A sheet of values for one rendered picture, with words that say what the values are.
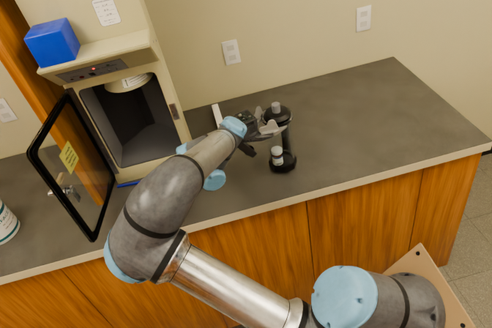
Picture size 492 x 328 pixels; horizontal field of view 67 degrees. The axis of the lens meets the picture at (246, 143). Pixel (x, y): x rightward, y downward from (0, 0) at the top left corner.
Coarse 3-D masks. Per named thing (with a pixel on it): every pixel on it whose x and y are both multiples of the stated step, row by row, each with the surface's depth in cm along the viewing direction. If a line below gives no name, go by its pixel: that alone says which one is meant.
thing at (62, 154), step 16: (64, 112) 115; (64, 128) 114; (80, 128) 123; (48, 144) 104; (64, 144) 112; (80, 144) 121; (48, 160) 103; (64, 160) 111; (80, 160) 120; (96, 160) 130; (64, 176) 110; (80, 176) 118; (96, 176) 128; (64, 192) 109; (80, 192) 117; (96, 192) 127; (64, 208) 109; (80, 208) 115; (96, 208) 125; (96, 224) 123
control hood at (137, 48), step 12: (120, 36) 112; (132, 36) 111; (144, 36) 109; (84, 48) 110; (96, 48) 108; (108, 48) 106; (120, 48) 105; (132, 48) 104; (144, 48) 106; (156, 48) 117; (84, 60) 104; (96, 60) 105; (108, 60) 107; (132, 60) 111; (144, 60) 114; (156, 60) 117; (48, 72) 104; (60, 72) 106; (60, 84) 115
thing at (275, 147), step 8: (264, 120) 124; (288, 120) 122; (288, 128) 126; (280, 136) 126; (288, 136) 127; (272, 144) 129; (280, 144) 128; (288, 144) 129; (272, 152) 132; (280, 152) 130; (288, 152) 131; (272, 160) 135; (280, 160) 133; (288, 160) 133
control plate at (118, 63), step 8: (96, 64) 108; (104, 64) 109; (112, 64) 110; (120, 64) 112; (64, 72) 107; (72, 72) 109; (80, 72) 110; (88, 72) 112; (96, 72) 113; (104, 72) 115; (64, 80) 112; (72, 80) 114; (80, 80) 116
